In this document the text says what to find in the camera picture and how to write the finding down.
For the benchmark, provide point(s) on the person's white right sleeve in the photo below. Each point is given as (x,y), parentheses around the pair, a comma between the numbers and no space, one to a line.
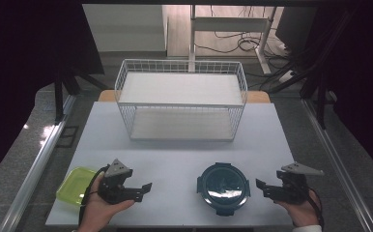
(307,228)

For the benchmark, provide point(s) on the black tripod stand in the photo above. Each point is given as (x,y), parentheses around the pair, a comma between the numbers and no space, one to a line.
(59,96)
(320,96)

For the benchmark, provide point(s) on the dark grey box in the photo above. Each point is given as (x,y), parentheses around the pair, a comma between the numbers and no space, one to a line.
(292,27)

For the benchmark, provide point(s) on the white power strip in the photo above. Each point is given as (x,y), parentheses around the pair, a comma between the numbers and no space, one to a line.
(286,76)

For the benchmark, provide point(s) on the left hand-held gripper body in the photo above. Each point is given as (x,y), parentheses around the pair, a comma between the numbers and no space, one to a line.
(112,188)

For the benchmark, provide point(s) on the white desk frame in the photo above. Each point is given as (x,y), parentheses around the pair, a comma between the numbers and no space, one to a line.
(229,24)

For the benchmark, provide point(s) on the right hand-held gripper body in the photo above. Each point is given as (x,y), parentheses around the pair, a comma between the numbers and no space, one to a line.
(292,188)

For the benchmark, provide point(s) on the wooden board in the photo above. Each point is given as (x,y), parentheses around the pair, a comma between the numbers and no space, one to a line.
(105,96)

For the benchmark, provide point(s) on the person's left hand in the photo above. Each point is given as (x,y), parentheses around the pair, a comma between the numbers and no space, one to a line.
(99,211)

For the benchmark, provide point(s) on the dark curtain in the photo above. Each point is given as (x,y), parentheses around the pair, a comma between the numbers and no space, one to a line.
(17,64)
(361,80)

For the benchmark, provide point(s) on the green square container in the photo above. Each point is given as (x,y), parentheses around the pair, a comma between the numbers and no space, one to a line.
(75,187)

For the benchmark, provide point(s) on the aluminium rail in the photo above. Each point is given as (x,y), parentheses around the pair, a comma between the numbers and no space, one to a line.
(36,167)
(336,161)

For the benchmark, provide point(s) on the person's right hand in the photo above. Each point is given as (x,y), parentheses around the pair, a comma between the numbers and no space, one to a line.
(299,212)

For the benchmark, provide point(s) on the round dark lidded container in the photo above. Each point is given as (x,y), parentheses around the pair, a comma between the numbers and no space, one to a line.
(223,188)

